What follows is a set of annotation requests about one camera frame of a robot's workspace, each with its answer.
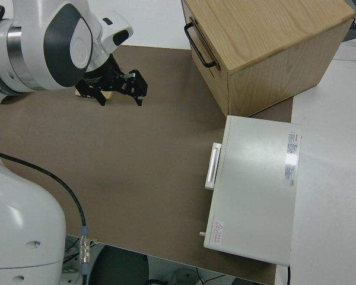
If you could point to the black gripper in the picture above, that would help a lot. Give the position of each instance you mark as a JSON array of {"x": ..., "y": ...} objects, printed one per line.
[{"x": 102, "y": 75}]

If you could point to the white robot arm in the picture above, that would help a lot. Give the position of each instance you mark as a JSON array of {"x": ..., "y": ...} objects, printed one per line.
[{"x": 26, "y": 44}]

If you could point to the wooden mug tree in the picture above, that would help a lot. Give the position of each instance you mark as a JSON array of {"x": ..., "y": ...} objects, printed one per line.
[{"x": 108, "y": 95}]

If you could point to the brown table mat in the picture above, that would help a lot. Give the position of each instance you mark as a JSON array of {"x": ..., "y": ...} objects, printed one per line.
[{"x": 130, "y": 166}]

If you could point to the wooden drawer box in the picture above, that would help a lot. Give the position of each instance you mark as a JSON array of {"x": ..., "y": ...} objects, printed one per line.
[{"x": 270, "y": 44}]

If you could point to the white toaster oven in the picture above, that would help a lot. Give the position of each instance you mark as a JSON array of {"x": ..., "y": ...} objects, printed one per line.
[{"x": 255, "y": 190}]

